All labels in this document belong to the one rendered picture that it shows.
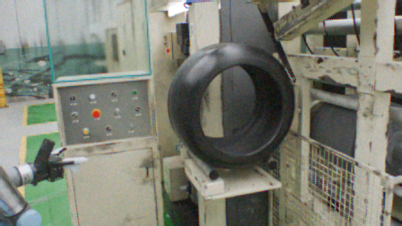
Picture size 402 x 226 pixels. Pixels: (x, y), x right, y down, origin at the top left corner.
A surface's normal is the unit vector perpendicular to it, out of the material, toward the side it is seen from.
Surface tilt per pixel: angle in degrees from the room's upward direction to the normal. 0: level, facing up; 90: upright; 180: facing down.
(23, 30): 90
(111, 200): 91
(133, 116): 90
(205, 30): 90
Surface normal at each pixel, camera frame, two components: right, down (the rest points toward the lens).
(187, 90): -0.46, -0.11
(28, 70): 0.43, 0.17
